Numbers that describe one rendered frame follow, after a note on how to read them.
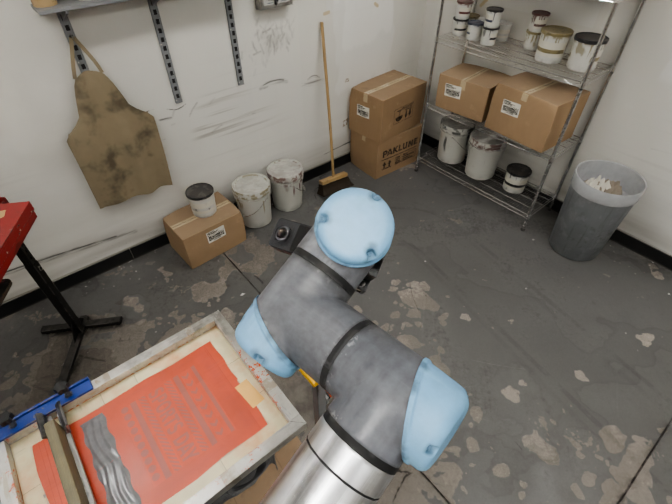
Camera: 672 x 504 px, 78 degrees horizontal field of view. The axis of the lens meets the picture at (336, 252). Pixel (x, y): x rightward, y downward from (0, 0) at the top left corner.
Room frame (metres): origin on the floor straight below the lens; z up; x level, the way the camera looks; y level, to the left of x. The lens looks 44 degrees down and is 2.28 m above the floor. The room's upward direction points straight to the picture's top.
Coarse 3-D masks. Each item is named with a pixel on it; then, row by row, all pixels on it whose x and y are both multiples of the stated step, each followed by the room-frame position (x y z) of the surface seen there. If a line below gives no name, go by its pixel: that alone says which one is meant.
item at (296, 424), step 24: (216, 312) 1.00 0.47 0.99; (192, 336) 0.90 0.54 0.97; (144, 360) 0.79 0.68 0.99; (96, 384) 0.70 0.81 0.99; (264, 384) 0.70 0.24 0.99; (72, 408) 0.63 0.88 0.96; (288, 408) 0.61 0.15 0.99; (24, 432) 0.54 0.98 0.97; (288, 432) 0.54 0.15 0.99; (0, 456) 0.46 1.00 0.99; (264, 456) 0.47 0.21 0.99; (0, 480) 0.40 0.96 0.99; (216, 480) 0.40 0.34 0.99; (240, 480) 0.41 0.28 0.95
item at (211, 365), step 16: (192, 352) 0.84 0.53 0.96; (208, 352) 0.84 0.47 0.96; (176, 368) 0.78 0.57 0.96; (208, 368) 0.78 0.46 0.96; (224, 368) 0.78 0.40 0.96; (144, 384) 0.72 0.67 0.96; (160, 384) 0.72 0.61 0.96; (208, 384) 0.72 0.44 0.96; (224, 384) 0.72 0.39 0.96; (112, 400) 0.66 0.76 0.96; (128, 400) 0.66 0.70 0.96; (112, 416) 0.60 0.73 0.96; (80, 432) 0.55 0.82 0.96; (112, 432) 0.55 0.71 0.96; (128, 432) 0.55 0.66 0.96; (48, 448) 0.50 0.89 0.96; (80, 448) 0.50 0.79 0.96; (128, 448) 0.50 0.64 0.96; (48, 464) 0.45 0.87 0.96; (48, 480) 0.41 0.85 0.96; (48, 496) 0.37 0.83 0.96
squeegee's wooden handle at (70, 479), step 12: (48, 432) 0.51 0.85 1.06; (60, 432) 0.52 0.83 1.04; (60, 444) 0.47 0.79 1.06; (60, 456) 0.44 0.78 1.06; (72, 456) 0.46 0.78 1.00; (60, 468) 0.41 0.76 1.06; (72, 468) 0.41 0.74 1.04; (72, 480) 0.38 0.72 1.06; (72, 492) 0.35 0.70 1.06; (84, 492) 0.36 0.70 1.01
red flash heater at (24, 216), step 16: (0, 208) 1.52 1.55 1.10; (16, 208) 1.52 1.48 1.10; (32, 208) 1.56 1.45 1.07; (0, 224) 1.40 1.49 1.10; (16, 224) 1.41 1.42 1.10; (32, 224) 1.50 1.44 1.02; (0, 240) 1.30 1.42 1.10; (16, 240) 1.35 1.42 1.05; (0, 256) 1.22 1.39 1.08; (0, 272) 1.17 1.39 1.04
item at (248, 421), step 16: (224, 400) 0.66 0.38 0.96; (240, 400) 0.66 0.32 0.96; (240, 416) 0.60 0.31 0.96; (256, 416) 0.60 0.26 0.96; (240, 432) 0.55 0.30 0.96; (256, 432) 0.55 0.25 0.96; (224, 448) 0.50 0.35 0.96; (128, 464) 0.45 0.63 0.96; (192, 464) 0.45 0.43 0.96; (208, 464) 0.45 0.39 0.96; (96, 480) 0.41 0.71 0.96; (144, 480) 0.41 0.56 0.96; (176, 480) 0.41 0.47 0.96; (192, 480) 0.41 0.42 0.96; (64, 496) 0.37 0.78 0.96; (96, 496) 0.37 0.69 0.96; (144, 496) 0.37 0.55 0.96; (160, 496) 0.37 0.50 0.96
